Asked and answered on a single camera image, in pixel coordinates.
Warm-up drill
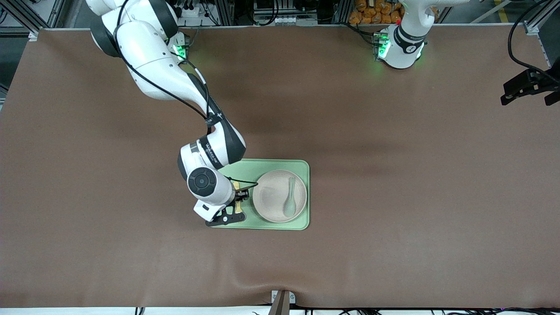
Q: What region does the brown table mat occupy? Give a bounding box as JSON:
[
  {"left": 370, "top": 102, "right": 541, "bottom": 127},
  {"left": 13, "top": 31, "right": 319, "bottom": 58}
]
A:
[{"left": 0, "top": 24, "right": 560, "bottom": 309}]

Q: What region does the white connector strip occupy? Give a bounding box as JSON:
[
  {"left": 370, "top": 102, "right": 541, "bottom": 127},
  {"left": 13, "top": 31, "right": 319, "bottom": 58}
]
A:
[{"left": 270, "top": 15, "right": 307, "bottom": 25}]

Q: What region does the round beige plate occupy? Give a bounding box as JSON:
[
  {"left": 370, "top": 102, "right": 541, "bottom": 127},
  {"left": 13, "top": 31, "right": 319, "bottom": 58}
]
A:
[{"left": 252, "top": 170, "right": 308, "bottom": 224}]

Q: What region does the bag of orange snacks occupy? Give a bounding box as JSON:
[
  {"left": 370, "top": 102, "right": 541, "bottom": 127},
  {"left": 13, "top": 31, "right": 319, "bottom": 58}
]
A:
[{"left": 349, "top": 0, "right": 405, "bottom": 25}]

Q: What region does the yellow plastic fork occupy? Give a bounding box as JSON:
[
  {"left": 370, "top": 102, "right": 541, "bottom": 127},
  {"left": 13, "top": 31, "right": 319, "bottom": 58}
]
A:
[{"left": 233, "top": 182, "right": 245, "bottom": 224}]

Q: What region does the white power strip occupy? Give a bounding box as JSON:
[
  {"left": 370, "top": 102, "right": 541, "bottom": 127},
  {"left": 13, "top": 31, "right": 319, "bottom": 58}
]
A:
[{"left": 175, "top": 0, "right": 206, "bottom": 18}]

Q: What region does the metal table edge bracket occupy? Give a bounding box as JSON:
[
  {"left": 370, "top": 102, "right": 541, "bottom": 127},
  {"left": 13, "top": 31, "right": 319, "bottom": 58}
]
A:
[{"left": 271, "top": 290, "right": 296, "bottom": 315}]

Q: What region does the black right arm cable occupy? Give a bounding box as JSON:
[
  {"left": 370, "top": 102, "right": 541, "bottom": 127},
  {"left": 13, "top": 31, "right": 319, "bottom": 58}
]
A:
[{"left": 115, "top": 0, "right": 224, "bottom": 127}]

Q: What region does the light green plastic spoon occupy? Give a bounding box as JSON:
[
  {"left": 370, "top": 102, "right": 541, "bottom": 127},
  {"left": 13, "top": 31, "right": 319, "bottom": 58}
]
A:
[{"left": 283, "top": 177, "right": 296, "bottom": 218}]

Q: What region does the light green rectangular tray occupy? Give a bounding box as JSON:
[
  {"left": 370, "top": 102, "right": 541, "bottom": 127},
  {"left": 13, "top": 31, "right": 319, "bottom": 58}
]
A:
[{"left": 205, "top": 159, "right": 310, "bottom": 231}]

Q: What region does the aluminium frame profile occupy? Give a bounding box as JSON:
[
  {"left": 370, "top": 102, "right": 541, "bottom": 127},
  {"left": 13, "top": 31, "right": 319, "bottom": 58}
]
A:
[
  {"left": 523, "top": 0, "right": 560, "bottom": 66},
  {"left": 0, "top": 0, "right": 66, "bottom": 41}
]

